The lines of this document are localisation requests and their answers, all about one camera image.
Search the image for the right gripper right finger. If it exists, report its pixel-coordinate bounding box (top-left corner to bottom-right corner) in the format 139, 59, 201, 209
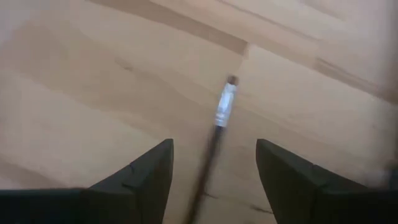
256, 138, 398, 224

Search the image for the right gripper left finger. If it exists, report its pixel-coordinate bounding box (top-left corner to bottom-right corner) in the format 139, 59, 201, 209
0, 138, 175, 224

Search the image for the thin black makeup brush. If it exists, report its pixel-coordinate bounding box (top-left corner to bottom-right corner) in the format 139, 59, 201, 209
183, 74, 240, 224

